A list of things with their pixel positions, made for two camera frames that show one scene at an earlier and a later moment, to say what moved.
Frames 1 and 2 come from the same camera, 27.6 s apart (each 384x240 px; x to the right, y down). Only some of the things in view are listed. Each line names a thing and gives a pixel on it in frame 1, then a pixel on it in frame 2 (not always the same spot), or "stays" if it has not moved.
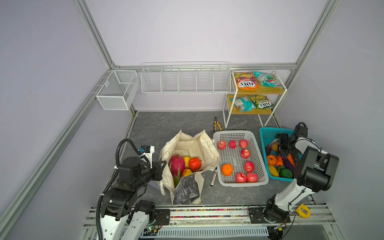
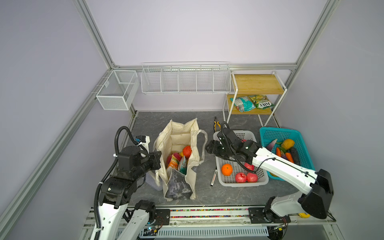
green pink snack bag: x=267 y=80 to x=182 y=165
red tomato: x=195 y=163 to x=187 y=151
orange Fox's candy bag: x=246 y=81 to x=173 y=163
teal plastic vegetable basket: x=268 y=135 stays
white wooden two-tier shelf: x=227 y=110 stays
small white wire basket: x=117 y=92 stays
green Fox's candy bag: x=261 y=101 stays
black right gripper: x=282 y=152 to x=214 y=147
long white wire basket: x=188 y=77 stays
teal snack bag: x=243 y=104 stays
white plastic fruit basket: x=240 y=164 stays
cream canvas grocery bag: x=190 y=188 to x=176 y=135
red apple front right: x=252 y=177 stays
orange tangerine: x=227 y=169 stays
